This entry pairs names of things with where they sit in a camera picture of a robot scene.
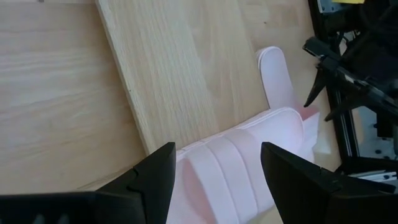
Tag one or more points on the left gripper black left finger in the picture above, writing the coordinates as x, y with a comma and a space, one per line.
155, 180

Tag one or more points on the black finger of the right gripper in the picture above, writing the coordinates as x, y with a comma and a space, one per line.
317, 87
340, 109

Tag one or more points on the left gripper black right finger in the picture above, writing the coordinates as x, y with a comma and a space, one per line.
295, 186

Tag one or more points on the pink foam slide sandal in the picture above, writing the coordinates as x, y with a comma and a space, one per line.
275, 77
230, 174

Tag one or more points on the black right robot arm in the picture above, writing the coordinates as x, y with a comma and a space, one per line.
373, 37

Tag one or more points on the wooden shelf with black frame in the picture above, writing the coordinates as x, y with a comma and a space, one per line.
186, 71

